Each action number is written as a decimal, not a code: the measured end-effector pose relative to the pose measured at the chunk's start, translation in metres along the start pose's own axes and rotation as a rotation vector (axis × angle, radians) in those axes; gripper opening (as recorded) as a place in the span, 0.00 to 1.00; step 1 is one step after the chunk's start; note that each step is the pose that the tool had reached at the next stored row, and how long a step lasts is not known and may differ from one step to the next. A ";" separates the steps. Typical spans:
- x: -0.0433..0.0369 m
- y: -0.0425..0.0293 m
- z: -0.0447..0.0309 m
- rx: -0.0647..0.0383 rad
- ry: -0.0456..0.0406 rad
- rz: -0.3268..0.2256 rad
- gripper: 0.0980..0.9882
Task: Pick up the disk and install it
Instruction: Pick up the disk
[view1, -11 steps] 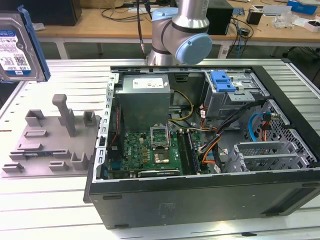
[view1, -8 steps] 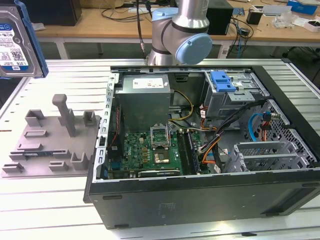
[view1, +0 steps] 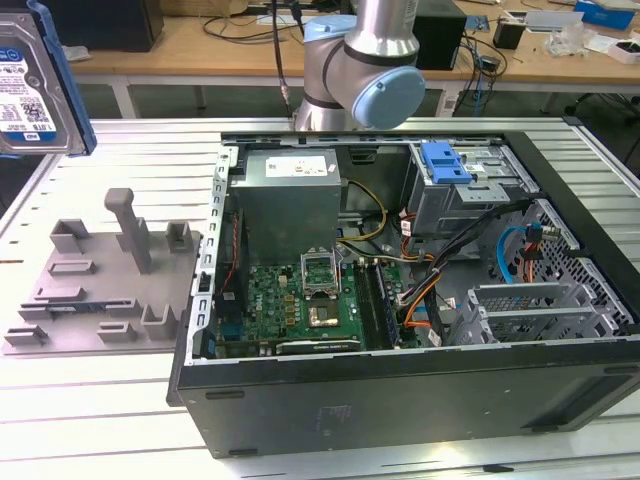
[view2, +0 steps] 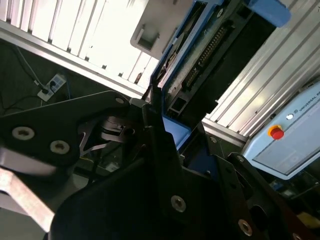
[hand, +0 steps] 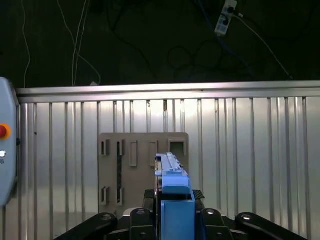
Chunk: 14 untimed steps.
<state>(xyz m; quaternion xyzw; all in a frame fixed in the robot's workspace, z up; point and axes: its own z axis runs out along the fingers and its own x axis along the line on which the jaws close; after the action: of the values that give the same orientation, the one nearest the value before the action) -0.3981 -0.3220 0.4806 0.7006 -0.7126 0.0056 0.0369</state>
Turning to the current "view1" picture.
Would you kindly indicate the hard disk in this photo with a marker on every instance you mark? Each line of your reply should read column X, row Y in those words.
column 30, row 75

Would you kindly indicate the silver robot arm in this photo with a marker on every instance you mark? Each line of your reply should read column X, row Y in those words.
column 360, row 30

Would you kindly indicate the metal disk bay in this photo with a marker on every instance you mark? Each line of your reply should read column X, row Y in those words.
column 515, row 291

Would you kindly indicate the grey power supply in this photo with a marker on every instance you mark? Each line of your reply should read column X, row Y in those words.
column 285, row 210

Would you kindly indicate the CPU socket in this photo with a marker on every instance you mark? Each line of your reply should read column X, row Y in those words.
column 325, row 315

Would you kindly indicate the green motherboard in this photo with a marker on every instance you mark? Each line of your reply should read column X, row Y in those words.
column 270, row 300

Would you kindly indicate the black RAM slot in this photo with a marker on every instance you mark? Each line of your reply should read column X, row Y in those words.
column 364, row 305
column 376, row 305
column 370, row 305

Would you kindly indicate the black case fan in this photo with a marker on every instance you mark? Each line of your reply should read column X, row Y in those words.
column 232, row 235

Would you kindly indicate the RAM stick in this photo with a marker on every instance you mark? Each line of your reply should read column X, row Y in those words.
column 75, row 308
column 389, row 305

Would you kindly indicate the black graphics card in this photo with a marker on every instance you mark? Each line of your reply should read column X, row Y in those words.
column 320, row 346

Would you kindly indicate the metal optical drive cage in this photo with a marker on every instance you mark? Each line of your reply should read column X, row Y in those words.
column 440, row 210

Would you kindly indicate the blue plastic drive latch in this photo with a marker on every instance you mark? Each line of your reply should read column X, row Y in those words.
column 445, row 165

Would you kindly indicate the black PC case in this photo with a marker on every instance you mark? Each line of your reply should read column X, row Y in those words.
column 400, row 400

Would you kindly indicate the wooden desk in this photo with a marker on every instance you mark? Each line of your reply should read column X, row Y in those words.
column 225, row 55

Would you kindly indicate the grey parts rack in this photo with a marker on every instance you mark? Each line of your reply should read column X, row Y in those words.
column 100, row 280

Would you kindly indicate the black speaker box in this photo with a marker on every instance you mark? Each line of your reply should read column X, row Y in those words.
column 440, row 40

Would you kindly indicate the small black box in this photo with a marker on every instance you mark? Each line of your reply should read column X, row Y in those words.
column 507, row 32

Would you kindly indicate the large black box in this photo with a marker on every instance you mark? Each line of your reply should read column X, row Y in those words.
column 115, row 25

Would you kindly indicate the crumpled white paper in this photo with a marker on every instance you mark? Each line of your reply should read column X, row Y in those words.
column 77, row 54

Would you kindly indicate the grey tray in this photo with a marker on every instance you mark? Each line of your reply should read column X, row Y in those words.
column 550, row 20

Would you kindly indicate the clear plastic bags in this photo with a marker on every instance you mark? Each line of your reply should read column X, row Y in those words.
column 570, row 40

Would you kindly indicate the white box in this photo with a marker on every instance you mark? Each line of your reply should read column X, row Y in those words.
column 625, row 50

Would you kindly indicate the blue cardboard box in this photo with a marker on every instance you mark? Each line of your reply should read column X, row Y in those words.
column 605, row 12

